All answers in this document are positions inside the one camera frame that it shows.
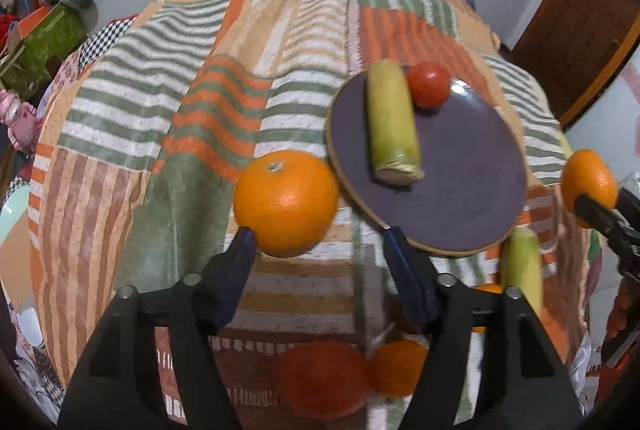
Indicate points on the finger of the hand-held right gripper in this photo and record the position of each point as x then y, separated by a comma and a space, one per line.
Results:
599, 214

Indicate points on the large orange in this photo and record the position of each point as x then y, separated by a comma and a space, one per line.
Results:
286, 203

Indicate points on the brown wooden door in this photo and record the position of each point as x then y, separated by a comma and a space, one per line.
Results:
585, 20

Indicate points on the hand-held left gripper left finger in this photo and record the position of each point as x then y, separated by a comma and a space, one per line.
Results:
242, 255

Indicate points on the checkered cloth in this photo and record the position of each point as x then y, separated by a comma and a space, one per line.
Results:
102, 41

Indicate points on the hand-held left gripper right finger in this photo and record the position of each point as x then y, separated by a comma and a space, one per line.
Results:
403, 266

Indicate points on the pink toy figure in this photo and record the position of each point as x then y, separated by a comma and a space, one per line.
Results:
19, 120

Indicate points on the small orange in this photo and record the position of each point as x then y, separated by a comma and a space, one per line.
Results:
397, 367
588, 177
486, 292

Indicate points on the green cardboard box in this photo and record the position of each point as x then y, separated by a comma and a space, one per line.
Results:
42, 45

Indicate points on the red tomato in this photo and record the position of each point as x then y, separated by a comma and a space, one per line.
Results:
320, 379
428, 85

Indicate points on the purple round plate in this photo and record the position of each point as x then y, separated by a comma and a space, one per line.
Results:
465, 170

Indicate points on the striped patchwork blanket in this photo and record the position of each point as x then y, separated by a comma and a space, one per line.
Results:
200, 110

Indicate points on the green corn cob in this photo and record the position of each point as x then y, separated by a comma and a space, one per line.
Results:
392, 122
521, 262

